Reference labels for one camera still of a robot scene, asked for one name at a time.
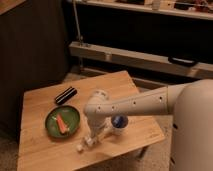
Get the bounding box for wooden table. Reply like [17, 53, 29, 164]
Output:
[17, 71, 164, 171]

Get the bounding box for black handle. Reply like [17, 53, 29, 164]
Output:
[168, 57, 198, 67]

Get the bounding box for grey metal rail beam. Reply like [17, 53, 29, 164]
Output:
[69, 41, 213, 79]

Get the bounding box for white cup with blue inside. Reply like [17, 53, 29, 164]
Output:
[111, 115, 128, 135]

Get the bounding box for white plastic bottle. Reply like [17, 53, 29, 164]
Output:
[76, 128, 113, 153]

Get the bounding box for orange carrot toy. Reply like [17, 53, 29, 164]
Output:
[56, 114, 68, 134]

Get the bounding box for green ceramic bowl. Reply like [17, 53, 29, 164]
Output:
[45, 105, 80, 138]

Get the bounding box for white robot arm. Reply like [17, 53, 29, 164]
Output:
[84, 79, 213, 171]

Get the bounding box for black striped cylinder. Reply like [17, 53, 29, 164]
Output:
[55, 87, 77, 105]

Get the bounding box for metal vertical pole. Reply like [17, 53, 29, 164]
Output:
[72, 0, 83, 46]

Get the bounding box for upper shelf with clutter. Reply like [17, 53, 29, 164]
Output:
[66, 0, 213, 22]

